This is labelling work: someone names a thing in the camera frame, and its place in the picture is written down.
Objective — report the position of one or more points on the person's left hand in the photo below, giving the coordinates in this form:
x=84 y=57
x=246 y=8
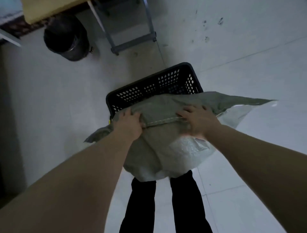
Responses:
x=129 y=124

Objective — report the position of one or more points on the person's right hand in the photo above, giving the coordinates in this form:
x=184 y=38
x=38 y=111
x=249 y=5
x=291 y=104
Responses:
x=201 y=122

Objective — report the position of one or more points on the green woven sack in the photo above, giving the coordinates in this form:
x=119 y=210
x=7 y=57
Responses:
x=168 y=148

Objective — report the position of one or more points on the black plastic crate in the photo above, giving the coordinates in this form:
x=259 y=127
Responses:
x=144 y=82

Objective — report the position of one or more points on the person's left forearm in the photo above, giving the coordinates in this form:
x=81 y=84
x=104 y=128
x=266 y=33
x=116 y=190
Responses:
x=72 y=187

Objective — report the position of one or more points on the person's right forearm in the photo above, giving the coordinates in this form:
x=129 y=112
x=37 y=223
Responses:
x=259 y=172

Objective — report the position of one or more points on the black trousers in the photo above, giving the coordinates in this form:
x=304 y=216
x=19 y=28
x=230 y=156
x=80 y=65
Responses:
x=141 y=204

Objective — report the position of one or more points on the black trash bin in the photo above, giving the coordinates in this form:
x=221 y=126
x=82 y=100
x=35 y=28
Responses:
x=72 y=48

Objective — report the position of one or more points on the wooden folding table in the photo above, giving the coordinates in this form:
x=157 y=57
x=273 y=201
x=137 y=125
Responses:
x=48 y=7

